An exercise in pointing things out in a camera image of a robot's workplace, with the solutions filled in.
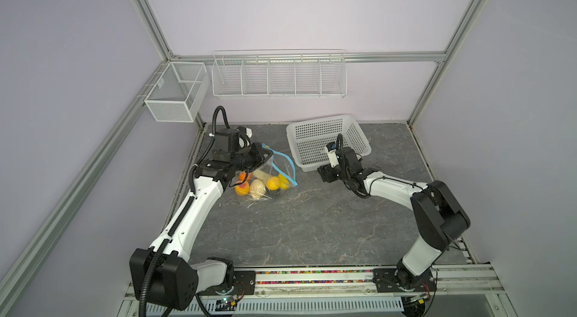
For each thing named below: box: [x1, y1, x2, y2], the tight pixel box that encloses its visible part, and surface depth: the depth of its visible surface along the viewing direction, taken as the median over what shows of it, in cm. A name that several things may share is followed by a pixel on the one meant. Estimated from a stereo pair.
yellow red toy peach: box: [234, 180, 251, 197], surface depth 93 cm
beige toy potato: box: [249, 178, 266, 200], surface depth 93 cm
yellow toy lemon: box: [266, 176, 280, 191], surface depth 88 cm
